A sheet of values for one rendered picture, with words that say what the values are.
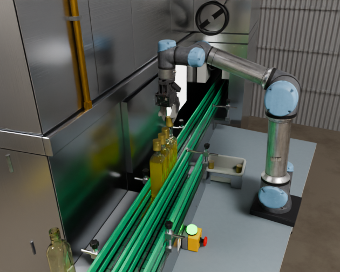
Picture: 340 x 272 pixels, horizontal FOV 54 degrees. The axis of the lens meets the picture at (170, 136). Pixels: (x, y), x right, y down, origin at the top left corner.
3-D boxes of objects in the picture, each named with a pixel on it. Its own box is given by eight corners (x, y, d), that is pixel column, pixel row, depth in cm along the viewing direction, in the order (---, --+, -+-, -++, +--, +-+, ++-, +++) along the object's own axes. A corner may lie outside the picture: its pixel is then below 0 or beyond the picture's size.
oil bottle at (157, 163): (155, 190, 157) (153, 150, 147) (167, 192, 155) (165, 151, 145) (150, 197, 152) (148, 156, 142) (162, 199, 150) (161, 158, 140)
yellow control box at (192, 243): (185, 237, 147) (185, 224, 143) (202, 241, 145) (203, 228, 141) (181, 249, 141) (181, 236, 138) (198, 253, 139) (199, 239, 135)
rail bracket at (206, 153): (187, 160, 178) (187, 140, 173) (218, 165, 174) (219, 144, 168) (185, 163, 176) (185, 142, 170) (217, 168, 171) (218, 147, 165)
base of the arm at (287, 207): (295, 201, 163) (298, 184, 159) (285, 217, 152) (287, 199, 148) (265, 191, 171) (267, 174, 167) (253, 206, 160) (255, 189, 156)
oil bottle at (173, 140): (167, 170, 171) (166, 133, 161) (177, 172, 170) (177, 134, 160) (163, 176, 167) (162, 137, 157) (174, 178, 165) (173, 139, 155)
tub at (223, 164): (206, 165, 198) (207, 152, 194) (245, 171, 192) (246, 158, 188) (199, 181, 183) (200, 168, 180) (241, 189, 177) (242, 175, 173)
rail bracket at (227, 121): (211, 126, 238) (213, 96, 227) (235, 129, 233) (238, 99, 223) (210, 129, 234) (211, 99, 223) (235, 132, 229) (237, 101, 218)
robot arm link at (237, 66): (307, 74, 137) (199, 32, 148) (305, 81, 128) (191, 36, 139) (295, 99, 143) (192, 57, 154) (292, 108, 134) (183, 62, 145)
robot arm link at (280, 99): (290, 195, 150) (302, 75, 127) (285, 215, 138) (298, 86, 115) (262, 190, 155) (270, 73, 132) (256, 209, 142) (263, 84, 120)
